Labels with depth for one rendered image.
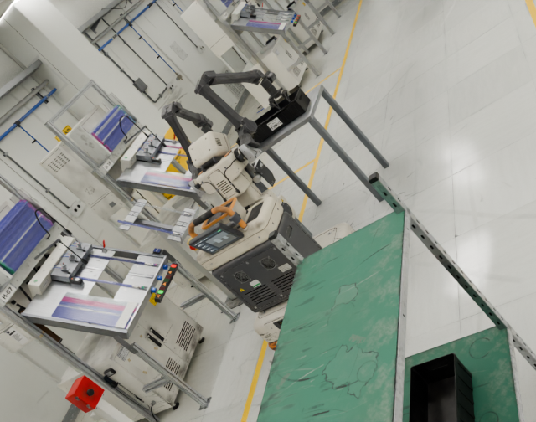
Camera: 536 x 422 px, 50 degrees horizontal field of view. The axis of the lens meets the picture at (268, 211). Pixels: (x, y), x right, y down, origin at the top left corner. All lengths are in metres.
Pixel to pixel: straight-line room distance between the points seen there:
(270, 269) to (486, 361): 1.43
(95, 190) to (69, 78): 2.25
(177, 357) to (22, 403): 1.68
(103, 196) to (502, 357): 3.69
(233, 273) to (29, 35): 4.43
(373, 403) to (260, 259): 1.87
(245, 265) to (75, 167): 2.20
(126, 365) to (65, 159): 1.84
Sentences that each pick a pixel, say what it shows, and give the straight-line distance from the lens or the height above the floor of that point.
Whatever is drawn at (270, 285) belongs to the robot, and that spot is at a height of 0.44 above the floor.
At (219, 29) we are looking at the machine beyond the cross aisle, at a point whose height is 1.27.
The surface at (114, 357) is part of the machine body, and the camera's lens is 3.96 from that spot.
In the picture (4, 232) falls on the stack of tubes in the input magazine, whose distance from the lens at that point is 4.06.
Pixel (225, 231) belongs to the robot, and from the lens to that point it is 2.99.
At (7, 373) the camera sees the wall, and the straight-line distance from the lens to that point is 5.48.
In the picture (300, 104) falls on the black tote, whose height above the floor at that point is 0.86.
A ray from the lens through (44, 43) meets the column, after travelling 6.95.
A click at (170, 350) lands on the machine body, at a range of 4.24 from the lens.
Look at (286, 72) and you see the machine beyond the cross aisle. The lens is 7.88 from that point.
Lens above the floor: 1.83
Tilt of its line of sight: 20 degrees down
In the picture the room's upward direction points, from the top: 45 degrees counter-clockwise
